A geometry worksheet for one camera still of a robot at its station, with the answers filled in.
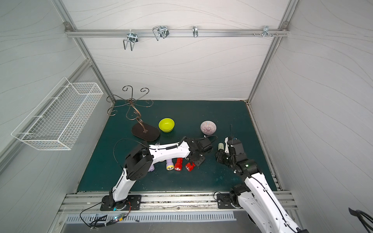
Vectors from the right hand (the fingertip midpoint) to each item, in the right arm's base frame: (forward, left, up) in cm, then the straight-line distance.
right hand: (217, 153), depth 79 cm
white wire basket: (+4, +79, +21) cm, 82 cm away
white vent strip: (-32, +61, -12) cm, 69 cm away
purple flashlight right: (-5, +27, -8) cm, 28 cm away
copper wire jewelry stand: (+18, +47, -9) cm, 51 cm away
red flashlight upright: (-4, +22, -10) cm, 25 cm away
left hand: (-1, +10, -10) cm, 14 cm away
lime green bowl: (+25, +34, -10) cm, 43 cm away
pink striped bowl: (+24, +3, -9) cm, 26 cm away
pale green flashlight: (+9, -4, -10) cm, 14 cm away
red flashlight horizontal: (-6, +15, -8) cm, 18 cm away
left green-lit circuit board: (-31, +48, -10) cm, 58 cm away
